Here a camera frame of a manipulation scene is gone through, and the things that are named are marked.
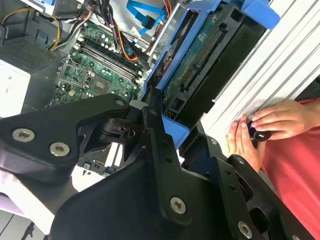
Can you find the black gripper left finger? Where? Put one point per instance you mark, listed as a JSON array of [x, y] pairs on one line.
[[45, 130]]

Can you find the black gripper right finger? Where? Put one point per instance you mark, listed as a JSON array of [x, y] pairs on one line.
[[230, 180]]

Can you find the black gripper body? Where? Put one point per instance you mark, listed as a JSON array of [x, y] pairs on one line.
[[112, 212]]

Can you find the hard disk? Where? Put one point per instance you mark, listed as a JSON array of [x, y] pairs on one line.
[[200, 62]]

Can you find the person's left hand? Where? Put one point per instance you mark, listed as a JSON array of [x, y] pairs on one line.
[[241, 140]]

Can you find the person's right hand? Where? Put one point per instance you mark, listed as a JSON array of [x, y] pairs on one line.
[[287, 117]]

